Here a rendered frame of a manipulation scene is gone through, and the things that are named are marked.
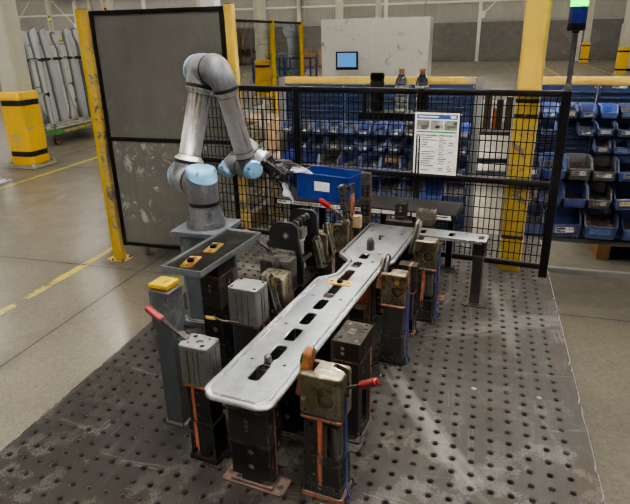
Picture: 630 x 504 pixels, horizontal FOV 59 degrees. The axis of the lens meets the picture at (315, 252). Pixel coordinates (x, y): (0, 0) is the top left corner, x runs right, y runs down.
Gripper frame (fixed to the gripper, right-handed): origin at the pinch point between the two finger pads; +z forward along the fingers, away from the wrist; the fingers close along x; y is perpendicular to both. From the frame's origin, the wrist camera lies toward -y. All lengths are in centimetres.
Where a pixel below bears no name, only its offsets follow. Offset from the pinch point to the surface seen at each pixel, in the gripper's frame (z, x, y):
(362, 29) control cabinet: -191, -45, -630
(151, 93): -171, -86, -145
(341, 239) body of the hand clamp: 25.5, -7.3, 2.5
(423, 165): 31, 21, -54
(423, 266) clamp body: 58, 8, 8
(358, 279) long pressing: 42, 5, 42
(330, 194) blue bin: 4.8, -11.2, -34.7
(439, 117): 24, 44, -54
